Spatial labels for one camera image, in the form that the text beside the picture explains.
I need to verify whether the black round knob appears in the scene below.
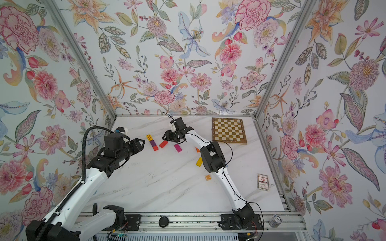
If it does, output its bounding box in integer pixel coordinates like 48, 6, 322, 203
158, 216, 169, 228

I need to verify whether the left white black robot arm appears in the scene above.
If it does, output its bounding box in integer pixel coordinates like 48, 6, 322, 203
26, 127, 145, 241

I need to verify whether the red rectangular block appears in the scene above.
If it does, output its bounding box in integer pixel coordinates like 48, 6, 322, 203
159, 140, 168, 149

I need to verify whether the wooden chessboard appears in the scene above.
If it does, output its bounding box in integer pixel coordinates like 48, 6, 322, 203
212, 117, 247, 144

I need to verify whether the aluminium mounting rail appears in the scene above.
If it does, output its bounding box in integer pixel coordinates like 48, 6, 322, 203
48, 212, 308, 234

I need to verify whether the yellow rectangular block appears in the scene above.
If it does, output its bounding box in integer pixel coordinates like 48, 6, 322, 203
196, 157, 203, 167

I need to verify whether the clear tape roll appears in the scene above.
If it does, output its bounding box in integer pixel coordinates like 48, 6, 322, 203
269, 214, 282, 228

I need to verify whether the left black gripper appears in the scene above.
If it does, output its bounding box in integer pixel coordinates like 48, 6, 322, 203
116, 138, 147, 163

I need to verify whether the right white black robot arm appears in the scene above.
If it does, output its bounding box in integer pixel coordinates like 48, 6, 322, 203
162, 115, 264, 231

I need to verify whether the playing card box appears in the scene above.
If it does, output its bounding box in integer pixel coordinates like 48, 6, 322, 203
257, 174, 270, 191

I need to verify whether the magenta rectangular block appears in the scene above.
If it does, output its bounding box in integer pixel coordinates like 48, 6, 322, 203
174, 144, 182, 153

